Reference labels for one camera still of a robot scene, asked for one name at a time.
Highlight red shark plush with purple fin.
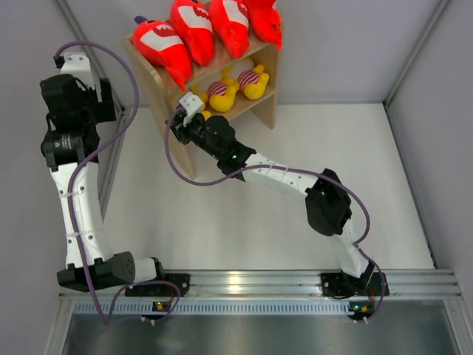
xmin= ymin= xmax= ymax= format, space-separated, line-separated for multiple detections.
xmin=132 ymin=16 xmax=193 ymax=91

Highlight purple cable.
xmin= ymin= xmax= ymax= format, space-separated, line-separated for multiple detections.
xmin=54 ymin=41 xmax=182 ymax=326
xmin=164 ymin=106 xmax=387 ymax=322

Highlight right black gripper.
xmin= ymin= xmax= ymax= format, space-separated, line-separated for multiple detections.
xmin=166 ymin=115 xmax=222 ymax=162

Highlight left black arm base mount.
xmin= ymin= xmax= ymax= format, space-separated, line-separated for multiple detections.
xmin=125 ymin=273 xmax=191 ymax=297

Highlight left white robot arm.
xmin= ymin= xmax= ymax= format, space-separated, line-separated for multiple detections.
xmin=40 ymin=74 xmax=167 ymax=295

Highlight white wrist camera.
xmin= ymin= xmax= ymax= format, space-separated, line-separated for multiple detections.
xmin=179 ymin=92 xmax=205 ymax=126
xmin=53 ymin=52 xmax=96 ymax=91

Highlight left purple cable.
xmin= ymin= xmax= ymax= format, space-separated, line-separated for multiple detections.
xmin=54 ymin=41 xmax=182 ymax=326

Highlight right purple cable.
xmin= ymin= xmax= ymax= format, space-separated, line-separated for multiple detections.
xmin=164 ymin=106 xmax=387 ymax=322

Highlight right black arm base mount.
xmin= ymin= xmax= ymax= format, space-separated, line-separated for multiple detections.
xmin=321 ymin=272 xmax=390 ymax=299

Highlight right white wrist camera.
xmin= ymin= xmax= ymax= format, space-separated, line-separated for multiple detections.
xmin=179 ymin=92 xmax=205 ymax=126

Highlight wooden two-tier shelf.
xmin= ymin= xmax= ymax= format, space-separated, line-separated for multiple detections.
xmin=123 ymin=0 xmax=285 ymax=180

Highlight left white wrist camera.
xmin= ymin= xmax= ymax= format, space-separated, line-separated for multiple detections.
xmin=53 ymin=52 xmax=96 ymax=91

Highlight yellow frog plush striped shirt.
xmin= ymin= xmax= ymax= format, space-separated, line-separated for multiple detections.
xmin=191 ymin=84 xmax=211 ymax=120

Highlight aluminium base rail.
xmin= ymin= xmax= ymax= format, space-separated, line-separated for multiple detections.
xmin=58 ymin=268 xmax=463 ymax=317

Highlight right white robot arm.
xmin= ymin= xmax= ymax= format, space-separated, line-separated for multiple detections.
xmin=166 ymin=108 xmax=375 ymax=294

